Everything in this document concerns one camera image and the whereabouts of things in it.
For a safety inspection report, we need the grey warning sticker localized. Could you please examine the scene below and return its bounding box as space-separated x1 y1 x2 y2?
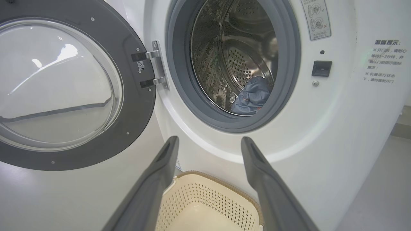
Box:
301 0 332 41

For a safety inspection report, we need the blue bear print garment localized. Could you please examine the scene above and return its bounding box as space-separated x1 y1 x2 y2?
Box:
231 76 271 116

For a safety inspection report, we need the cream perforated laundry basket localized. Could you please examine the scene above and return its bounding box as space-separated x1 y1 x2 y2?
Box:
155 171 264 231

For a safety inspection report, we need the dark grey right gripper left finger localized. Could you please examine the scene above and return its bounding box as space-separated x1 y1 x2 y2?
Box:
103 136 179 231

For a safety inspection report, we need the steel perforated washer drum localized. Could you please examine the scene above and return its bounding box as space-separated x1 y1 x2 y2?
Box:
190 0 279 116

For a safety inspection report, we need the black round glass washer door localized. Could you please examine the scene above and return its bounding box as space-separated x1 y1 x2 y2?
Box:
0 0 157 171

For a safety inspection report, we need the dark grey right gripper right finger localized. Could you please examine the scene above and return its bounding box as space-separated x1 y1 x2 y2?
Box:
241 136 320 231

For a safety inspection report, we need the silver door hinge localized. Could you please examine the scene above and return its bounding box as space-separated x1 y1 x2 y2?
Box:
131 40 170 90

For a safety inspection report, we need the white front-load washing machine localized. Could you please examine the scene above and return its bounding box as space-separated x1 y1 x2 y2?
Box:
143 0 411 231

